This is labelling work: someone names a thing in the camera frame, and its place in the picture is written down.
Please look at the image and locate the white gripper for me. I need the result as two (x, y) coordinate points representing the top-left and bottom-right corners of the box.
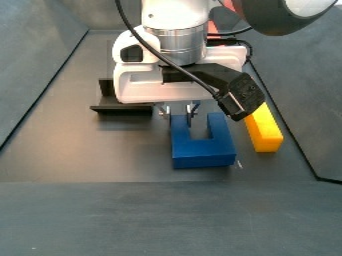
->
(113, 25), (247, 125)

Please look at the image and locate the blue U-shaped block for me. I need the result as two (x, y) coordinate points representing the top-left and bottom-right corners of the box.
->
(171, 113), (237, 169)

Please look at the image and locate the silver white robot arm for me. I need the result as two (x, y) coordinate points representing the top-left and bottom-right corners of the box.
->
(113, 0), (249, 121)

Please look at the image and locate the yellow long bar block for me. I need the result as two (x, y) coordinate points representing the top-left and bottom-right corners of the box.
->
(245, 103), (284, 153)

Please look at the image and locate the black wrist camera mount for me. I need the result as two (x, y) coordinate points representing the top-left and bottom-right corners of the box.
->
(162, 63), (266, 121)

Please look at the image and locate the black cable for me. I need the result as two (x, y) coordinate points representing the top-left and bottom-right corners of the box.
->
(114, 0), (225, 101)

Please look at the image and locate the black round camera housing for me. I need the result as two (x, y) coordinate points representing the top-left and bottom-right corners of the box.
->
(231, 0), (338, 36)

